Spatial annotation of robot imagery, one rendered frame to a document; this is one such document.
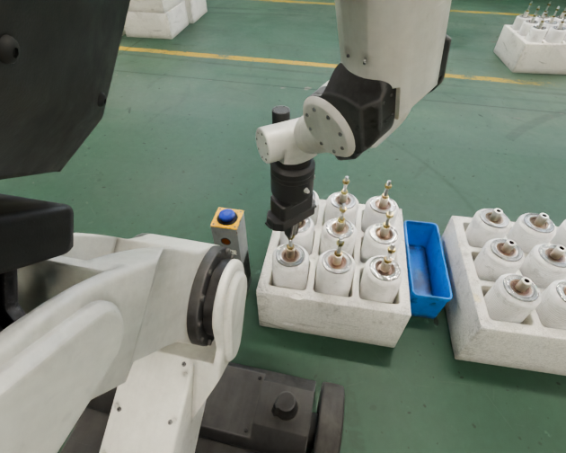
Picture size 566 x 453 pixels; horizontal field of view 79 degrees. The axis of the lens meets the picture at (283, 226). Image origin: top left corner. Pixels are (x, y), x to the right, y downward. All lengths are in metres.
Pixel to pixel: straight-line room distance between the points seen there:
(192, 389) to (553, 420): 0.90
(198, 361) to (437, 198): 1.23
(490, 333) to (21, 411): 0.92
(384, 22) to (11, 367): 0.31
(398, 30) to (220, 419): 0.70
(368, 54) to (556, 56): 2.72
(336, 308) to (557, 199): 1.16
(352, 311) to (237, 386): 0.33
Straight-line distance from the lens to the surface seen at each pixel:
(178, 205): 1.45
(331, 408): 0.77
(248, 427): 0.77
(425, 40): 0.32
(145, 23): 3.31
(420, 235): 1.28
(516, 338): 1.03
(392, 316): 0.93
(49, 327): 0.23
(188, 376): 0.54
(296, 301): 0.90
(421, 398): 1.04
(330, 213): 1.03
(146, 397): 0.57
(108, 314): 0.25
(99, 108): 0.23
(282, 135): 0.61
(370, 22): 0.30
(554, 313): 1.04
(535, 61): 2.97
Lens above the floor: 0.93
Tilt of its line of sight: 46 degrees down
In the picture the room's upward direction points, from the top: straight up
